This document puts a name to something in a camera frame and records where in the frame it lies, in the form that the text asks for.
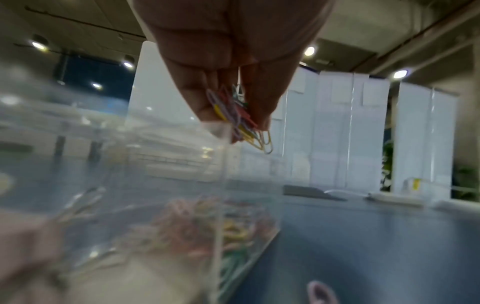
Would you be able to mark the wide white partition panel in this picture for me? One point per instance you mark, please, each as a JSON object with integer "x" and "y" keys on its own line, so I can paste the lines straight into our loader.
{"x": 333, "y": 133}

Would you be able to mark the narrow white partition panel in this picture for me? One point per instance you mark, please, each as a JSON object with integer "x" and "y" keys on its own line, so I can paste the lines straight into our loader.
{"x": 423, "y": 142}

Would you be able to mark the pink binder clip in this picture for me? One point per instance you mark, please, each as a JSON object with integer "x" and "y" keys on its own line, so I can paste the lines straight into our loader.
{"x": 30, "y": 252}

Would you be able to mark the clear acrylic box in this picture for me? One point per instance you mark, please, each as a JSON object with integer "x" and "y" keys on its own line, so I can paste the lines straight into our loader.
{"x": 157, "y": 184}

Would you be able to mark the person's left hand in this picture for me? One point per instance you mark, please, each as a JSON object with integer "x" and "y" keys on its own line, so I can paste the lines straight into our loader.
{"x": 225, "y": 35}

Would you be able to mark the flat black device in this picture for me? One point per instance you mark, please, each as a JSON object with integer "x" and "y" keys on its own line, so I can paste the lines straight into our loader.
{"x": 311, "y": 191}

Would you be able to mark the pile of colourful paper clips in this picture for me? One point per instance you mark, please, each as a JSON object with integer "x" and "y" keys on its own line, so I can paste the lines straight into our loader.
{"x": 210, "y": 228}

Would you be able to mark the bunch of colourful paper clips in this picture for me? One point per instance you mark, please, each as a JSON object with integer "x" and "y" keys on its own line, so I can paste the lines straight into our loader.
{"x": 240, "y": 118}

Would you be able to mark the round ceiling light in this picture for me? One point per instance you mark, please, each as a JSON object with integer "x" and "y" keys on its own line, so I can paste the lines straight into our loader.
{"x": 400, "y": 74}
{"x": 309, "y": 51}
{"x": 37, "y": 44}
{"x": 128, "y": 63}
{"x": 97, "y": 86}

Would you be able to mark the pink paper clip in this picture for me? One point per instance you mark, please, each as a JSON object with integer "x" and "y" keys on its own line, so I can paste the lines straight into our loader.
{"x": 321, "y": 292}

